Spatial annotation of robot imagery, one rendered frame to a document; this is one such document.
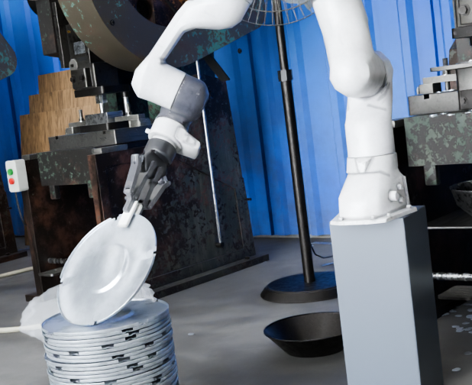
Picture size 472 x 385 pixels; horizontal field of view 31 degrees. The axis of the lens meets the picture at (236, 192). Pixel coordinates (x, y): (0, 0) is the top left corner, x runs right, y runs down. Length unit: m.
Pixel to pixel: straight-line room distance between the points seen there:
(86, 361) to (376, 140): 0.81
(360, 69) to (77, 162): 1.89
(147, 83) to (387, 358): 0.85
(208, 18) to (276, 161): 2.55
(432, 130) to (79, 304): 1.15
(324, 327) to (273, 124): 2.00
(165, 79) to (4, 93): 4.19
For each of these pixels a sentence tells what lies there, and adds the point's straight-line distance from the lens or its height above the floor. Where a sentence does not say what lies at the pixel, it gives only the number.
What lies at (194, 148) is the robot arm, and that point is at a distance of 2.09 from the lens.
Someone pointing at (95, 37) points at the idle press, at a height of 1.06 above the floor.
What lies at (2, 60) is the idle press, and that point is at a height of 1.15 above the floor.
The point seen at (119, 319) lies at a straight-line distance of 1.95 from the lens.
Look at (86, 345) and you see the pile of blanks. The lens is 1.88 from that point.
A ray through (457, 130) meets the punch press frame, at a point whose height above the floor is 0.60.
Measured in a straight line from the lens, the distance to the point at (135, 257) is 1.94.
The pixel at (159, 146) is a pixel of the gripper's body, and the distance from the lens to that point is 2.07.
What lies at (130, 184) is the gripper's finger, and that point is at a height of 0.59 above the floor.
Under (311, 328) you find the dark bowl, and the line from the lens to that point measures 2.71.
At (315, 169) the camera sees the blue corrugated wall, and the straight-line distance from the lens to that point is 4.42.
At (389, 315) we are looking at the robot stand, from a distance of 2.02.
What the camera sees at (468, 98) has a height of 0.68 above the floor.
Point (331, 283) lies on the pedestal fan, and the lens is 3.26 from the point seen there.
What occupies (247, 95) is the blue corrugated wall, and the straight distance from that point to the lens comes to 4.64.
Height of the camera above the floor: 0.75
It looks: 6 degrees down
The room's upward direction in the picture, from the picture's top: 7 degrees counter-clockwise
